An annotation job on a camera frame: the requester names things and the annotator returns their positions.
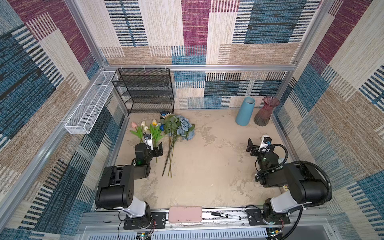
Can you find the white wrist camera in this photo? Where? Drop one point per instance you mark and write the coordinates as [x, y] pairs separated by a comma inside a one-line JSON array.
[[148, 140], [266, 141]]

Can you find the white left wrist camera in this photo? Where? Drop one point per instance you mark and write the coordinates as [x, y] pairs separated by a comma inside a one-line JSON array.
[[148, 140]]

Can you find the pink case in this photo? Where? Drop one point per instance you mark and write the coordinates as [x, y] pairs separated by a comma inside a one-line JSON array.
[[185, 214]]

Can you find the black marker pen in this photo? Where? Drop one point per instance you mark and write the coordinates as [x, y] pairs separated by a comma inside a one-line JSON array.
[[228, 216]]

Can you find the blue rose bouquet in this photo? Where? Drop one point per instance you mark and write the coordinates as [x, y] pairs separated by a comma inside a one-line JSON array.
[[176, 127]]

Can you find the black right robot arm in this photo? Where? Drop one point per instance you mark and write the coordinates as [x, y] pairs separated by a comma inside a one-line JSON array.
[[308, 184]]

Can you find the tulip bunch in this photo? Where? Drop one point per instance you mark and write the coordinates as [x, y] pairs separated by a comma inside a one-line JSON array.
[[155, 128]]

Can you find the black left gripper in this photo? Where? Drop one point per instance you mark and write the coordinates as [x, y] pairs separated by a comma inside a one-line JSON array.
[[156, 150]]

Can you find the white wire mesh basket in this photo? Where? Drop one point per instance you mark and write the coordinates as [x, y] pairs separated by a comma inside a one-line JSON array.
[[87, 112]]

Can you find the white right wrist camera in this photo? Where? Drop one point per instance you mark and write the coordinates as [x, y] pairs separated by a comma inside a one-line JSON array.
[[266, 141]]

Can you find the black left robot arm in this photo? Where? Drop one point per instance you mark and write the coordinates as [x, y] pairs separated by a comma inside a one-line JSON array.
[[116, 191]]

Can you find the light blue ceramic vase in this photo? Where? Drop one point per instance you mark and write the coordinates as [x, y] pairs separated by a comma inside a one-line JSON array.
[[245, 112]]

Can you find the black mesh shelf rack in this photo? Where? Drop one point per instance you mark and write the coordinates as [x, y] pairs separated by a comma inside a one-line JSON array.
[[145, 90]]

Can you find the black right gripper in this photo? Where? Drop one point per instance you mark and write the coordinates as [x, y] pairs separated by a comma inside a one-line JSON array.
[[253, 147]]

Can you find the dark red glass vase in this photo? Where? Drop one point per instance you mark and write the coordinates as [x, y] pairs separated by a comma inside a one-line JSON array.
[[264, 114]]

